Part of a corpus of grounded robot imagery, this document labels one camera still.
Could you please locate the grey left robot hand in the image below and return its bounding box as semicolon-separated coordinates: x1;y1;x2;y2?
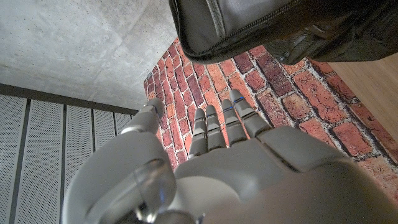
62;89;398;224

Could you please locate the black backpack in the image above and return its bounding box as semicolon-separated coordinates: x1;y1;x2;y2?
168;0;398;65

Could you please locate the red brick print backdrop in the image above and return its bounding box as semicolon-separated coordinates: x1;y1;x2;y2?
142;37;398;200

